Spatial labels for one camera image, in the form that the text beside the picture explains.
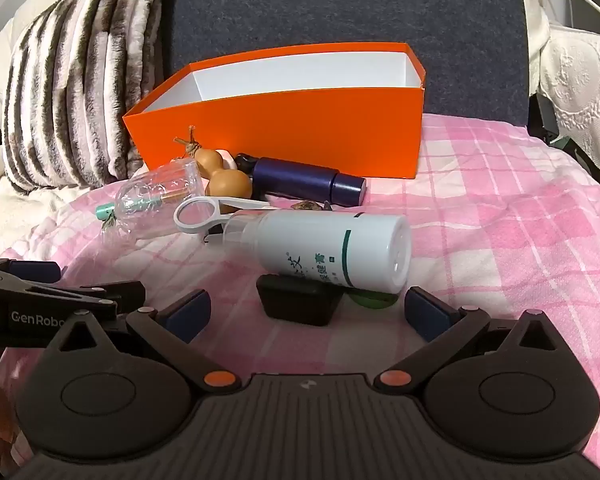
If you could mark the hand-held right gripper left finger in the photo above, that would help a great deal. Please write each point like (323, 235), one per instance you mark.
(190, 312)

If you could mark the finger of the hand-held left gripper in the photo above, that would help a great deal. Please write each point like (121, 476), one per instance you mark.
(35, 272)
(117, 296)

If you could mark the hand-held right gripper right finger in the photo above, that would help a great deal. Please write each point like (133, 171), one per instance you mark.
(425, 312)

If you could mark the green toy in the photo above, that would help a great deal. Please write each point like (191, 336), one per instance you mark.
(372, 301)

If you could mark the clear plastic cup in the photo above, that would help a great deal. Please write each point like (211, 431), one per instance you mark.
(150, 217)

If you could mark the black clip holder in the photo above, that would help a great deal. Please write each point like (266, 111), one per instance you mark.
(295, 302)

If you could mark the white bottle green stripe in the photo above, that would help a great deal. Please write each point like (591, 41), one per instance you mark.
(305, 245)

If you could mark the brown gourd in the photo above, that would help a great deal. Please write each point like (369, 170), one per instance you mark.
(227, 182)

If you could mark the calico cat figurine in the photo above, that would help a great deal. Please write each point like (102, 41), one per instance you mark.
(307, 205)

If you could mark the orange cardboard box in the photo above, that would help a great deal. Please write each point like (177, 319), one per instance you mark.
(305, 130)

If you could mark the pink plaid blanket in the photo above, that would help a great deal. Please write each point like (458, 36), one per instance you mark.
(505, 220)

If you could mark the small black object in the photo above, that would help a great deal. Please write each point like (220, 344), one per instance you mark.
(244, 161)

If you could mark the white stone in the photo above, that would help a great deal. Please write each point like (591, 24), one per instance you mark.
(226, 154)

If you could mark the dark blue cylinder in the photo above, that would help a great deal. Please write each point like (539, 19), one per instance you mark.
(300, 180)

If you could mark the striped fluffy pillow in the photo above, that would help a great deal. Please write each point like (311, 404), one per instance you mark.
(80, 85)

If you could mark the dark blue fabric headboard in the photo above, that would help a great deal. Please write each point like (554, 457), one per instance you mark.
(330, 5)

